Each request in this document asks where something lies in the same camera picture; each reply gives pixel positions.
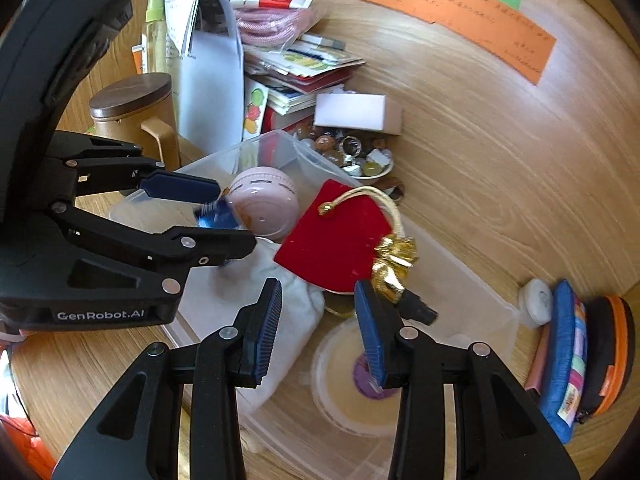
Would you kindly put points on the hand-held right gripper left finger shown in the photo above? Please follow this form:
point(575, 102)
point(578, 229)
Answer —
point(265, 335)

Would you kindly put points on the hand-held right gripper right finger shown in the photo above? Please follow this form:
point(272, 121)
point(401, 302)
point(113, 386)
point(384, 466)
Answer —
point(371, 335)

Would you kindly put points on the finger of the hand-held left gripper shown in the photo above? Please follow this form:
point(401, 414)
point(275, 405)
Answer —
point(180, 187)
point(220, 242)

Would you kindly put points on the cream candle jar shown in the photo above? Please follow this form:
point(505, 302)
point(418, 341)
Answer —
point(340, 385)

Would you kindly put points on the pink round desktop vacuum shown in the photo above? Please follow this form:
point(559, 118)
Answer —
point(265, 200)

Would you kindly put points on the clear plastic storage box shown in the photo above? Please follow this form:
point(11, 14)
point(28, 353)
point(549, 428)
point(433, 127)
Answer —
point(450, 290)

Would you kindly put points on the red velvet pouch gold ribbon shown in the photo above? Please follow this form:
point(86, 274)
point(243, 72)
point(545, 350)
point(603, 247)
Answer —
point(335, 245)

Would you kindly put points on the wooden desktop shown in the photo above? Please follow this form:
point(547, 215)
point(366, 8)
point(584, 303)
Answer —
point(90, 360)

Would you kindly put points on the brown ceramic mug with lid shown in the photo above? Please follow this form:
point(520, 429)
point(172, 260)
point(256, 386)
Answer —
point(130, 95)

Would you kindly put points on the orange carton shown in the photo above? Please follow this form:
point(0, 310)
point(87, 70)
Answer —
point(137, 60)

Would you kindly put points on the white file holder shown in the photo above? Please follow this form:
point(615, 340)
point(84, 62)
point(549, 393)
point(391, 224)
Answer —
point(210, 90)

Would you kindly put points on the fruit sticker sheet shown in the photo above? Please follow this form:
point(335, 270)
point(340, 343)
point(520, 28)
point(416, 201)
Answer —
point(255, 105)

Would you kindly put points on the green spray bottle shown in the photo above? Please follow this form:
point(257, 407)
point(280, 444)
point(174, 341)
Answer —
point(154, 30)

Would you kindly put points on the printed paper sheets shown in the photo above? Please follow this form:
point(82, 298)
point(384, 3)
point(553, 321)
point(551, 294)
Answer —
point(180, 15)

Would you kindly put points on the bowl of trinkets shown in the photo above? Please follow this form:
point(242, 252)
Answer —
point(350, 147)

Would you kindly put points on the white bowl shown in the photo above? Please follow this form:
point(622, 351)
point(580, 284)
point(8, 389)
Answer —
point(372, 172)

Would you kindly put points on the pink flat case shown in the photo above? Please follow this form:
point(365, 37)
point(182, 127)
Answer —
point(537, 360)

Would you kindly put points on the white round object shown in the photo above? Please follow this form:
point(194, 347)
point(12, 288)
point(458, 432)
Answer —
point(537, 302)

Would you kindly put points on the stack of cards and booklets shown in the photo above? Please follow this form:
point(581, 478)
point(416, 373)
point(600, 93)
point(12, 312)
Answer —
point(310, 75)

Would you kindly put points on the white rectangular block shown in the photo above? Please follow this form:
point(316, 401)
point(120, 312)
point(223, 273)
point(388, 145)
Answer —
point(357, 112)

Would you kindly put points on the blue zipper pouch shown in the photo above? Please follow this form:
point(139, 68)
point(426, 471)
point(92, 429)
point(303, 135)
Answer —
point(560, 350)

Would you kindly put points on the black and orange round case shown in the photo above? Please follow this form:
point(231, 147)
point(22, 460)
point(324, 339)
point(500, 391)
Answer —
point(605, 350)

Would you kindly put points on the orange cloth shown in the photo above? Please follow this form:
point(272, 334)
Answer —
point(35, 455)

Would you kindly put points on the orange paper note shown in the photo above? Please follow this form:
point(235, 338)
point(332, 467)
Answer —
point(450, 5)

